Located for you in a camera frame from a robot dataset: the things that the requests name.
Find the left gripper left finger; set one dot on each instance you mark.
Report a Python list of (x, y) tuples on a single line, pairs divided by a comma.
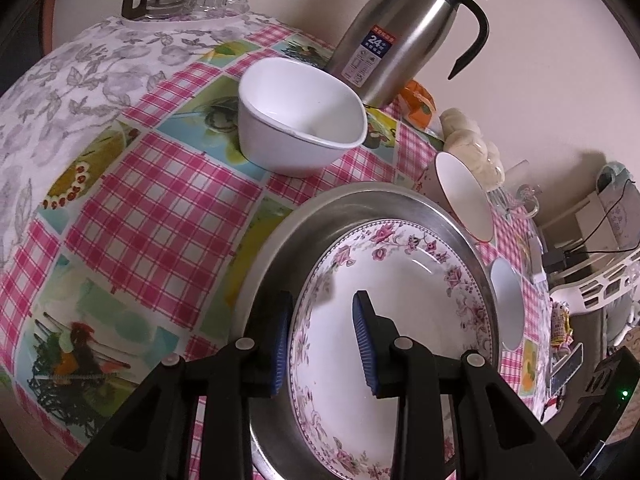
[(268, 325)]

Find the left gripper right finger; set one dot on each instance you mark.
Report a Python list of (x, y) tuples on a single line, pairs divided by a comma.
[(375, 336)]

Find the floral pink rimmed plate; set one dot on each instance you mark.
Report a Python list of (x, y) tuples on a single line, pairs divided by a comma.
[(437, 293)]

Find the stainless steel round tray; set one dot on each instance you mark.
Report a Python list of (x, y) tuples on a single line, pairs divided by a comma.
[(284, 262)]

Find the light blue bowl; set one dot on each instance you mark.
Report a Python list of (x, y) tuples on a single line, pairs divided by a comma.
[(510, 309)]

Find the strawberry pattern bowl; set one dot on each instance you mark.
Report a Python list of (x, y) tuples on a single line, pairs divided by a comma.
[(448, 183)]

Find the pink checkered fruit tablecloth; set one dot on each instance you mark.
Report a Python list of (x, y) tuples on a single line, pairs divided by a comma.
[(140, 247)]

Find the colourful candy roll pack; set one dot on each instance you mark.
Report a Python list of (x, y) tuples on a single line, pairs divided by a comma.
[(561, 332)]

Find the smartphone with dark screen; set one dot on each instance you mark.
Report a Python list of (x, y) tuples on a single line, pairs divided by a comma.
[(565, 370)]

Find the black power adapter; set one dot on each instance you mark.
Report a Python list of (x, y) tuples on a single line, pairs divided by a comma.
[(555, 260)]

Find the clear glass mug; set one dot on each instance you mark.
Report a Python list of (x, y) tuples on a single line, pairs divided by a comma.
[(517, 197)]

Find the white lattice chair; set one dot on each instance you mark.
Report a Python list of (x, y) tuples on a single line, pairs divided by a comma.
[(601, 288)]

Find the bag of white buns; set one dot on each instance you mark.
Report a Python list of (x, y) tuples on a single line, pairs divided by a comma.
[(464, 140)]

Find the small white bowl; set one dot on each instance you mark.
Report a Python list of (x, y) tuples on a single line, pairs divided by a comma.
[(294, 119)]

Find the orange snack packet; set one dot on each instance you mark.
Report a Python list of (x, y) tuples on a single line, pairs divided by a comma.
[(417, 106)]

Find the paper bag on chair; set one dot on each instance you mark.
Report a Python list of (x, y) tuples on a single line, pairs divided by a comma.
[(618, 191)]

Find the stainless steel thermos jug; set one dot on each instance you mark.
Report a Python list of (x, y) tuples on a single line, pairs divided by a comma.
[(390, 41)]

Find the grey floral under cloth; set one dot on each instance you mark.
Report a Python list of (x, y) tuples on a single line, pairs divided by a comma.
[(66, 99)]

